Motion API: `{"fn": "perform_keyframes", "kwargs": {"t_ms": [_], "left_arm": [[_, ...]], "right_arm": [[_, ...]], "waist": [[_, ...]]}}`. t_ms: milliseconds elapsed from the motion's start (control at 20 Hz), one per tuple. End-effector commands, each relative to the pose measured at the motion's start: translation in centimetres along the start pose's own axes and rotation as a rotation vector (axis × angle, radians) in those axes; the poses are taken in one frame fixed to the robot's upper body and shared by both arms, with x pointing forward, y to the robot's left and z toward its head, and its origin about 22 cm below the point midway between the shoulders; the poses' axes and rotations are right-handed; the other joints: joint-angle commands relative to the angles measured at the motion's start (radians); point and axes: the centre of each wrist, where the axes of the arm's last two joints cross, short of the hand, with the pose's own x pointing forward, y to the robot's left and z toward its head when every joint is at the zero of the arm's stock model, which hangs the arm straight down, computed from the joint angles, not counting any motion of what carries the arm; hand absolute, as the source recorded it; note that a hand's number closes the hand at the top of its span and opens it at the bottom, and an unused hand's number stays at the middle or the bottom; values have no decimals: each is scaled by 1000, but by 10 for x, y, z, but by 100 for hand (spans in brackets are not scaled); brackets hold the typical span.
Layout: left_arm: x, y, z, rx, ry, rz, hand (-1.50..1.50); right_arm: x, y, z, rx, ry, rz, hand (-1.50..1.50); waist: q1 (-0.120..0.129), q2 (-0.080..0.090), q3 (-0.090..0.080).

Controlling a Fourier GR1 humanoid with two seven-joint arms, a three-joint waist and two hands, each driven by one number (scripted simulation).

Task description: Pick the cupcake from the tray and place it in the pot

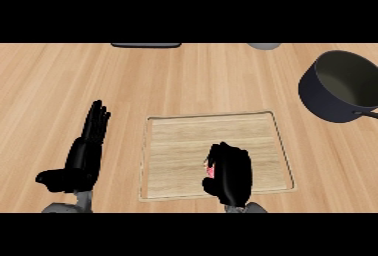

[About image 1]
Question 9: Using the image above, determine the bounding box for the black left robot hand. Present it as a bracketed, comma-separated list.
[33, 99, 112, 194]

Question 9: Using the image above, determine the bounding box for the grey round object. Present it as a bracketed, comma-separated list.
[246, 42, 283, 51]

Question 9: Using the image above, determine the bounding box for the pink cupcake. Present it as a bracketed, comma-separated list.
[203, 159, 215, 180]

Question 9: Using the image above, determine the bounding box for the dark grey pot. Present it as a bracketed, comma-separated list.
[296, 50, 378, 124]

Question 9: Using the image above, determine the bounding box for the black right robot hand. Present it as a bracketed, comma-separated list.
[200, 141, 253, 208]

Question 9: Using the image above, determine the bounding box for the pale wooden tray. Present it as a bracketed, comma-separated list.
[137, 110, 298, 203]

